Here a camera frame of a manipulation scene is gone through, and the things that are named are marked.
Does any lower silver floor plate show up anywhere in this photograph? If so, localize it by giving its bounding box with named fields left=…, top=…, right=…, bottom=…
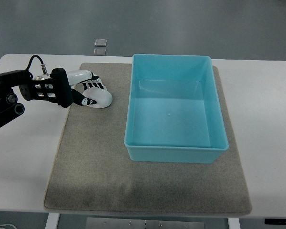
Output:
left=93, top=48, right=106, bottom=56

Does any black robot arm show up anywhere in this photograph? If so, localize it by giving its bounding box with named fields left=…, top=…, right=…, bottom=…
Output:
left=0, top=55, right=57, bottom=128

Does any blue plastic box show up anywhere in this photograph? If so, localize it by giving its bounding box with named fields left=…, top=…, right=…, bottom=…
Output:
left=124, top=54, right=229, bottom=164

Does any black table control panel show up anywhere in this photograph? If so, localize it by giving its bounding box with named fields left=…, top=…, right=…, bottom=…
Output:
left=265, top=219, right=286, bottom=226

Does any white toy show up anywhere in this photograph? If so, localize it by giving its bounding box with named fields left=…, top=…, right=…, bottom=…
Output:
left=83, top=87, right=112, bottom=109

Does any upper silver floor plate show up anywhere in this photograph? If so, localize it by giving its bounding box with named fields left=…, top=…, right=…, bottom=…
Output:
left=94, top=39, right=107, bottom=47

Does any metal table frame plate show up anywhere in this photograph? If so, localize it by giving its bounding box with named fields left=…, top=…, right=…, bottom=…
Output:
left=85, top=218, right=205, bottom=229

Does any silver floor plate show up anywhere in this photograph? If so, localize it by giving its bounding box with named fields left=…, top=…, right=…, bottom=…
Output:
left=94, top=39, right=107, bottom=47
left=93, top=48, right=106, bottom=56

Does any grey felt mat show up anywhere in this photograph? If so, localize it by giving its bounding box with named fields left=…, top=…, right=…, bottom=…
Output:
left=43, top=62, right=252, bottom=216

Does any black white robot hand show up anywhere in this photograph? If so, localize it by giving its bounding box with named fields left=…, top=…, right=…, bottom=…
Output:
left=46, top=68, right=107, bottom=107

